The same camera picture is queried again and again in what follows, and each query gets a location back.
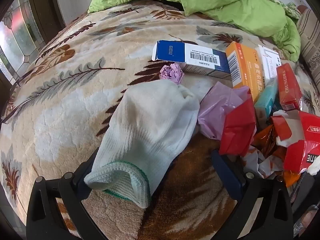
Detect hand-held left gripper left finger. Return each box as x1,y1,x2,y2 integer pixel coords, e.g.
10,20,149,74
26,147,110,240

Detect white crumpled wrapper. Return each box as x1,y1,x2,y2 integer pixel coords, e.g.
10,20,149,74
241,147,284,179

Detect teal tissue packet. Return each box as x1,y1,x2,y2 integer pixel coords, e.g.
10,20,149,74
254,78,283,123

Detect blue and white box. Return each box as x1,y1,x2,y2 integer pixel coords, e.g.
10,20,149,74
151,40,232,80

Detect red cigarette pack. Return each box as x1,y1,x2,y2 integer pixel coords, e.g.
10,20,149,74
276,62,303,112

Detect leaf printed blanket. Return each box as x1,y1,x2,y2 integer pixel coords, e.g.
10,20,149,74
0,1,320,240

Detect white cardboard box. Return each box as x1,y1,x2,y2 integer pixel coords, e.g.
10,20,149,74
255,44,282,80

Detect stained glass window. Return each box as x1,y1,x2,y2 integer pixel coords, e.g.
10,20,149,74
0,0,45,78

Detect orange foil snack wrapper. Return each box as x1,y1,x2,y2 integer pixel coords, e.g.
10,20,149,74
251,124,302,187

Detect purple paper ball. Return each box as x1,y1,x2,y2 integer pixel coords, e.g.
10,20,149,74
159,63,185,85

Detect striped floral cushion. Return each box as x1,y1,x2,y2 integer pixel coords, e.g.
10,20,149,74
296,9,320,78

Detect white knit glove green cuff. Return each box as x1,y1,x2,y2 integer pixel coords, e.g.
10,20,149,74
84,81,200,209

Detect red pink bag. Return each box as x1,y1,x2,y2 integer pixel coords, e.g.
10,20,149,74
197,81,252,140

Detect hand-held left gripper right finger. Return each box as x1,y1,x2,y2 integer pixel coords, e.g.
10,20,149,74
211,149,295,240

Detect green quilt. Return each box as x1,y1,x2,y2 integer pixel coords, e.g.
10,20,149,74
87,0,302,63

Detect torn red cardboard box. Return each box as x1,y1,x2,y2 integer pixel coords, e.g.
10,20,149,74
271,109,320,174

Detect white tissue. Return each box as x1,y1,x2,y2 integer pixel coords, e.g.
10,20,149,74
306,159,320,175

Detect orange cardboard box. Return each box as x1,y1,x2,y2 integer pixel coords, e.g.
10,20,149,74
226,41,265,103

